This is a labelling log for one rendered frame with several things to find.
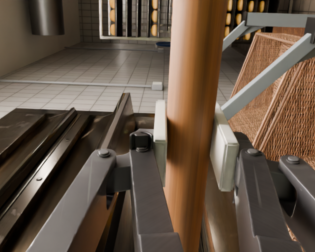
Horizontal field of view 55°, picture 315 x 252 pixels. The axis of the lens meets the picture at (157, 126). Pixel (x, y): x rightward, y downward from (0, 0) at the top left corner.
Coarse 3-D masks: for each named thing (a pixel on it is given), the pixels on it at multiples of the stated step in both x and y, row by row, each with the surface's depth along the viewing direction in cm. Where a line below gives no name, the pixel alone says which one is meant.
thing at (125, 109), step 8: (128, 96) 165; (120, 104) 151; (128, 104) 162; (120, 112) 139; (128, 112) 159; (120, 120) 135; (128, 120) 156; (112, 128) 121; (120, 128) 132; (128, 128) 153; (112, 136) 115; (120, 136) 130; (128, 136) 150; (104, 144) 107; (112, 144) 113; (120, 144) 128; (128, 144) 147; (120, 152) 126; (112, 208) 102; (104, 232) 89; (104, 240) 88; (96, 248) 80
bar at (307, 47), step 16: (256, 16) 96; (272, 16) 96; (288, 16) 96; (304, 16) 96; (240, 32) 99; (304, 32) 56; (224, 48) 101; (304, 48) 54; (272, 64) 56; (288, 64) 55; (256, 80) 56; (272, 80) 56; (240, 96) 57; (224, 112) 59; (208, 224) 37; (208, 240) 33
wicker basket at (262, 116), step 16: (256, 32) 158; (256, 48) 161; (272, 48) 161; (288, 48) 150; (256, 64) 164; (240, 80) 168; (288, 80) 113; (256, 96) 171; (272, 96) 170; (240, 112) 173; (256, 112) 168; (272, 112) 118; (240, 128) 154; (256, 128) 148; (256, 144) 122
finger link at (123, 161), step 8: (128, 152) 16; (120, 160) 15; (128, 160) 15; (120, 168) 15; (128, 168) 15; (112, 176) 15; (120, 176) 15; (128, 176) 15; (112, 184) 15; (120, 184) 15; (128, 184) 15; (112, 192) 15
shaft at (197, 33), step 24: (192, 0) 15; (216, 0) 15; (192, 24) 16; (216, 24) 16; (192, 48) 16; (216, 48) 17; (192, 72) 17; (216, 72) 17; (168, 96) 18; (192, 96) 17; (168, 120) 19; (192, 120) 18; (168, 144) 19; (192, 144) 18; (168, 168) 20; (192, 168) 19; (168, 192) 20; (192, 192) 20; (192, 216) 21; (192, 240) 22
